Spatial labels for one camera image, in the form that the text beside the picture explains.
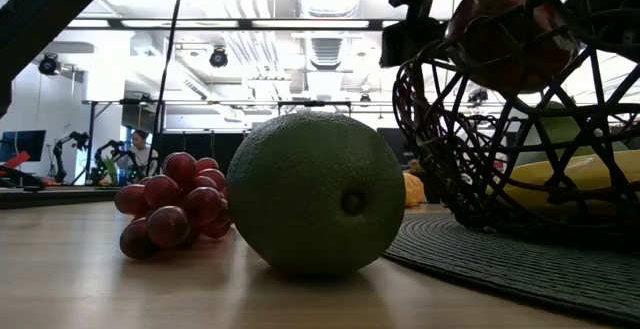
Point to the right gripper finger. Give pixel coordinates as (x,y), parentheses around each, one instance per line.
(410,44)

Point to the red pomegranate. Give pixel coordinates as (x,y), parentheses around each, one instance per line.
(500,49)

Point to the green pear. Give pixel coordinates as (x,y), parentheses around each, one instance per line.
(562,129)

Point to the green avocado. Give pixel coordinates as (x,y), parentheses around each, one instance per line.
(310,194)

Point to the yellow banana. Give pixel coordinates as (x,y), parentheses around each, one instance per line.
(585,174)

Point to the red grape bunch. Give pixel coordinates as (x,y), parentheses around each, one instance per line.
(170,204)

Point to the background black robot arm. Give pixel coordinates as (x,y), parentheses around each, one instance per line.
(70,141)
(110,148)

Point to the black ceiling spotlight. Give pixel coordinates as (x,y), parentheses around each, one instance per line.
(48,64)
(218,58)

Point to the person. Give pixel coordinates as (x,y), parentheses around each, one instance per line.
(142,155)

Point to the dark computer monitor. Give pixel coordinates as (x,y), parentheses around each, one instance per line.
(22,144)

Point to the red flat object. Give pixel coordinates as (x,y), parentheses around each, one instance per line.
(17,160)

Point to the background metal gantry frame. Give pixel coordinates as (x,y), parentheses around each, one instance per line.
(315,103)

